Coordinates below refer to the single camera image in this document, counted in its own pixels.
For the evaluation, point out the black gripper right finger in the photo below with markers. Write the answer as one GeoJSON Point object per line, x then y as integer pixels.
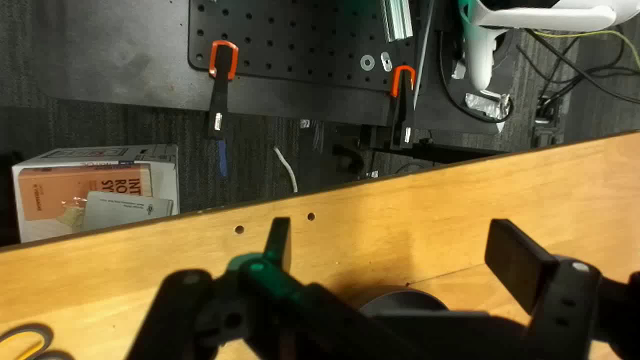
{"type": "Point", "coordinates": [518, 262]}

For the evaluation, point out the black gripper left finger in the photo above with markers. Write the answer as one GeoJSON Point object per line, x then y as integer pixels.
{"type": "Point", "coordinates": [277, 248]}

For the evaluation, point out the left orange black clamp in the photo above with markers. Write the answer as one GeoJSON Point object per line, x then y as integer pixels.
{"type": "Point", "coordinates": [223, 66]}

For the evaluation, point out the orange black clamp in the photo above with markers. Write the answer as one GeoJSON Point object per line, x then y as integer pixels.
{"type": "Point", "coordinates": [402, 105]}
{"type": "Point", "coordinates": [223, 66]}

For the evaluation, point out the right orange black clamp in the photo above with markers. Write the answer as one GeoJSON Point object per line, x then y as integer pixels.
{"type": "Point", "coordinates": [402, 105]}

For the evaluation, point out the white cardboard box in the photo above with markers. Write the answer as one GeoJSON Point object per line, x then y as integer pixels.
{"type": "Point", "coordinates": [66, 191]}

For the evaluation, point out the black perforated board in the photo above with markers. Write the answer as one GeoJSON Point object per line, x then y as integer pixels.
{"type": "Point", "coordinates": [332, 42]}

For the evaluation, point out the yellow handled scissors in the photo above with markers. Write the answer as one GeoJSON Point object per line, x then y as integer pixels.
{"type": "Point", "coordinates": [31, 343]}

